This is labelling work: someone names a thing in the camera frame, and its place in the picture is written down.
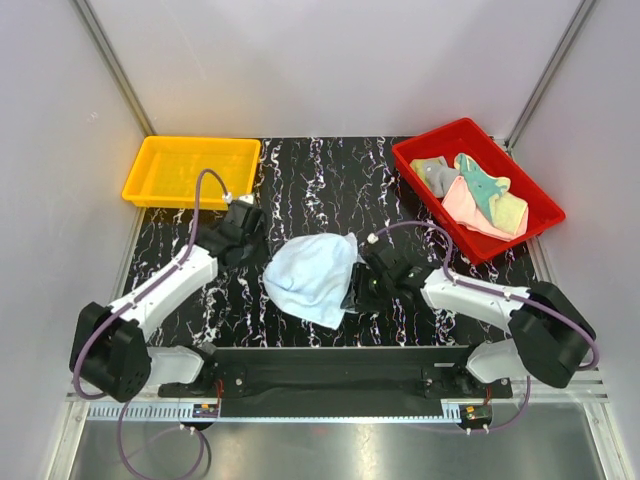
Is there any red plastic bin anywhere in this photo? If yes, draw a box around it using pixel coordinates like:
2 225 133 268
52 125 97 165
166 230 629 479
392 118 566 265

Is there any grey towel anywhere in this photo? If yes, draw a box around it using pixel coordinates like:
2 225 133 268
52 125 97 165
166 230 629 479
420 160 460 199

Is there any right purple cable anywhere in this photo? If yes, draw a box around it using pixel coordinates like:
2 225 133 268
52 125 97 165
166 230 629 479
367 220 601 434

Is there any right small electronics board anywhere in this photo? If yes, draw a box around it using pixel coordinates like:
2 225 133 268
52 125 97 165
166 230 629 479
461 404 493 424

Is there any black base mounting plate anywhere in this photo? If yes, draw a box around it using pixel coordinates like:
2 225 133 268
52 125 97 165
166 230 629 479
159 346 512 399

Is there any right corner aluminium post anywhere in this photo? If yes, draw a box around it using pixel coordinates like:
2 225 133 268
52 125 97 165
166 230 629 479
503 0 599 155

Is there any yellow-green towel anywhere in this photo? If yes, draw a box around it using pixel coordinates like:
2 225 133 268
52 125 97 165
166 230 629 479
489 192 529 237

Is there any corner aluminium post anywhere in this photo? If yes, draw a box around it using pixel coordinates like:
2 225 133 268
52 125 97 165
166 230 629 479
503 0 599 155
70 0 157 136

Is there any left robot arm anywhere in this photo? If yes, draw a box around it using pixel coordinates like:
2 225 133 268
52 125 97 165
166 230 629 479
69 195 268 403

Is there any yellow plastic bin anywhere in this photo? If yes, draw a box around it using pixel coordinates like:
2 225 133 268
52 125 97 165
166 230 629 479
122 136 261 210

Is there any left small electronics board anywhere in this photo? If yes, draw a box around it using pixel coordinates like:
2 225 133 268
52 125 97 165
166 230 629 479
192 403 220 419

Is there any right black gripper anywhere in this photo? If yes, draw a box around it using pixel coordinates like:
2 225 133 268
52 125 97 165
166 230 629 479
340 261 394 313

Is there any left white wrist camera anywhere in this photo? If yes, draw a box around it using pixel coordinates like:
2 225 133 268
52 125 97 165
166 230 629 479
222 192 255 205

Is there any left corner aluminium post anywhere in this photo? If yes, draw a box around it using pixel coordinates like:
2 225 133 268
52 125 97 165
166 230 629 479
70 0 157 136

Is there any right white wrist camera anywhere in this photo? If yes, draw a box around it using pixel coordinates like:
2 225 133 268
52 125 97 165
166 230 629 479
366 233 380 245

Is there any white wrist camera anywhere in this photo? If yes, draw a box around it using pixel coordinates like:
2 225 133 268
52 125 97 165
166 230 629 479
366 233 380 245
222 192 255 205

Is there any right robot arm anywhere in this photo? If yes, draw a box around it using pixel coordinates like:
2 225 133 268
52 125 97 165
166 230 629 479
341 243 596 397

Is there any small electronics board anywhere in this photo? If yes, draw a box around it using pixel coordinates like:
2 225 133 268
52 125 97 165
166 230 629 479
192 403 220 419
461 404 493 424

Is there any light blue towel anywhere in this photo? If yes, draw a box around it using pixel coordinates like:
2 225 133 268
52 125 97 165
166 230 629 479
263 233 358 330

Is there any pink towel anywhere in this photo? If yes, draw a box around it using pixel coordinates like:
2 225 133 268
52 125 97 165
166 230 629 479
442 176 527 241

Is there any aluminium frame rail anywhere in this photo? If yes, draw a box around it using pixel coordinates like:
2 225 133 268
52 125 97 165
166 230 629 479
86 371 609 424

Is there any teal patterned towel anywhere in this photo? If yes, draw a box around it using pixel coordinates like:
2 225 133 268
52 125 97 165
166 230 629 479
454 153 511 219

